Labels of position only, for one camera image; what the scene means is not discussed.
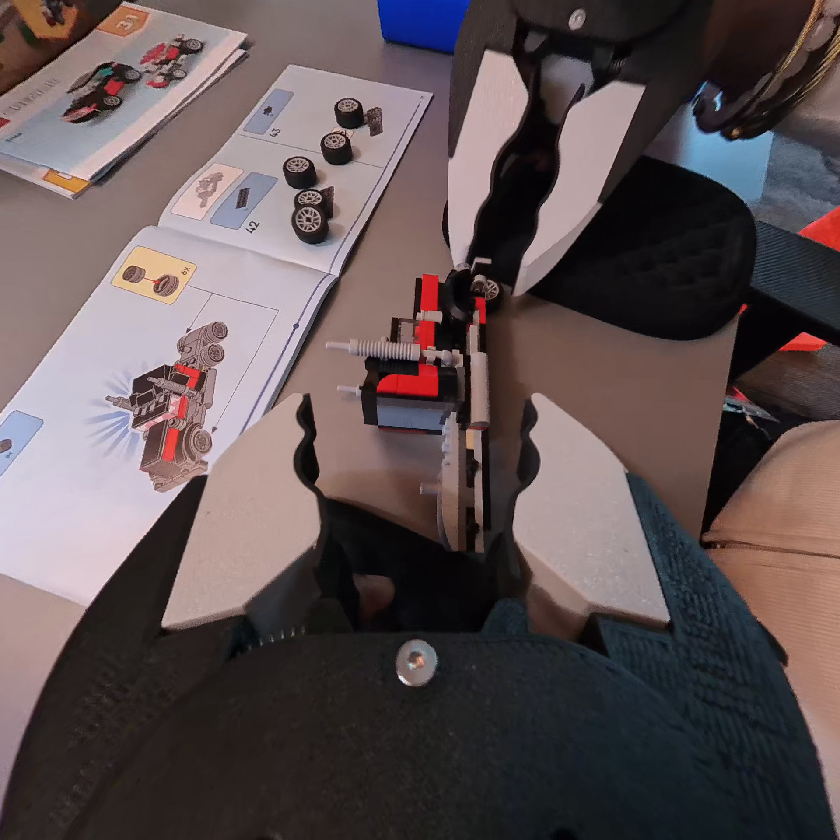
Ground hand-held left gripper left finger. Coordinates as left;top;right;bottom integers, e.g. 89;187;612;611
161;394;359;631

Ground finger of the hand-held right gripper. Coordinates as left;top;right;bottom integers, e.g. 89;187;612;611
449;50;534;253
515;79;648;298

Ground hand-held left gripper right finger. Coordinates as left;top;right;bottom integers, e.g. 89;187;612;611
489;392;673;624

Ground red black lego vehicle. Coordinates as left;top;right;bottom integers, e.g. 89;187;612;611
326;269;504;555

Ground open lego instruction booklet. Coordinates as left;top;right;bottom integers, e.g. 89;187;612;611
0;66;434;607

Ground closed lego instruction booklet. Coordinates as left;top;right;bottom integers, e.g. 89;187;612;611
0;4;250;200

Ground lego set box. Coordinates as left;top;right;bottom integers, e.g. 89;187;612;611
0;0;103;95

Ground person's right hand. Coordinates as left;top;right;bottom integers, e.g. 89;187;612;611
693;0;803;140

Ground black quilted pad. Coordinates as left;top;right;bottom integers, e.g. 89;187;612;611
525;164;760;345

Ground large blue plastic bin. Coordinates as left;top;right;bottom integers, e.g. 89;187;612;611
378;0;471;53

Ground gold bead bracelets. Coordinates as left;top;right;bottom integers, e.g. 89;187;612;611
755;0;840;127

